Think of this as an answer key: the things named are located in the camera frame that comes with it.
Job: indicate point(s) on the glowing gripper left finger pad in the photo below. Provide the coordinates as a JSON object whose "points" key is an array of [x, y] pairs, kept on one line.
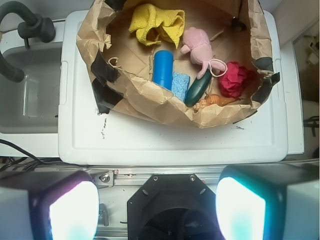
{"points": [[48, 205]]}

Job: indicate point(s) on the glowing gripper right finger pad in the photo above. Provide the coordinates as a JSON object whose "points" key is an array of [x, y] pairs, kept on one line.
{"points": [[272, 201]]}

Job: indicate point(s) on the red crumpled cloth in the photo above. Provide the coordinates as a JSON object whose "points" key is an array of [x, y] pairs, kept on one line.
{"points": [[235, 80]]}

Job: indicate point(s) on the yellow knitted cloth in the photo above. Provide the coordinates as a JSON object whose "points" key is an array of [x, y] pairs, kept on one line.
{"points": [[152, 25]]}

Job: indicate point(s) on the white plastic cooler lid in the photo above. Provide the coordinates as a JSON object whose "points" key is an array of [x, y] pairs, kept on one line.
{"points": [[87, 137]]}

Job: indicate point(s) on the grey sink basin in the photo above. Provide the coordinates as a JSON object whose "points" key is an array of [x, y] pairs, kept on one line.
{"points": [[31, 106]]}

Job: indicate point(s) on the orange conch seashell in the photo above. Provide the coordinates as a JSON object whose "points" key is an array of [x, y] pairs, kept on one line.
{"points": [[213, 99]]}

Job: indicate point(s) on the dark green oval object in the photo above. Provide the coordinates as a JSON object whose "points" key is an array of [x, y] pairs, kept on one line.
{"points": [[197, 89]]}

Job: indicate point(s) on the light blue sponge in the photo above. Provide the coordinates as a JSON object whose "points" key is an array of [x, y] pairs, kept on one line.
{"points": [[180, 85]]}

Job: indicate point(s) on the crumpled brown paper bag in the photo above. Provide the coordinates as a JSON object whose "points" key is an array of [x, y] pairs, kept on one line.
{"points": [[121, 69]]}

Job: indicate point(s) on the blue plastic cylinder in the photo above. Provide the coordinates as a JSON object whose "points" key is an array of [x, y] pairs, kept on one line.
{"points": [[163, 69]]}

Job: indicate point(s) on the pink plush toy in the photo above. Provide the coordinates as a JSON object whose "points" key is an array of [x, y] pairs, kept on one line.
{"points": [[197, 42]]}

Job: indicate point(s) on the aluminium extrusion rail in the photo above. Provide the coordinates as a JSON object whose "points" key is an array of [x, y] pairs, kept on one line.
{"points": [[120, 176]]}

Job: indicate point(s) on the black octagonal mount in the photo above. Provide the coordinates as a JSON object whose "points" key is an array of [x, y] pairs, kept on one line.
{"points": [[173, 207]]}

